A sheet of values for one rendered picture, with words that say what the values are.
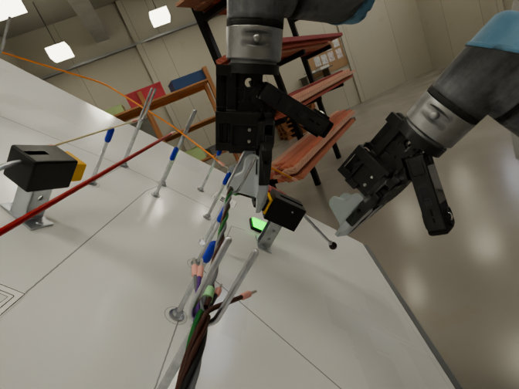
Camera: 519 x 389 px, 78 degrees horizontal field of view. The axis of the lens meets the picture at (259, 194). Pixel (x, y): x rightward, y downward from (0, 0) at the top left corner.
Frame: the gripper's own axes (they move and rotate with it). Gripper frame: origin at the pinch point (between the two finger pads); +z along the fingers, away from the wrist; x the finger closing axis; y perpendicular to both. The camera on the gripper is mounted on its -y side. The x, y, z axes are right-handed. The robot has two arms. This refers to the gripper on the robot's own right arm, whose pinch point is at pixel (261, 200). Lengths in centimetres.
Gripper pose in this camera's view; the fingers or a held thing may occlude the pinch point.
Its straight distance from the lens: 51.3
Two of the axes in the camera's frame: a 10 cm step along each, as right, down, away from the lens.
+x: 1.0, 3.5, -9.3
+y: -9.9, -0.1, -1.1
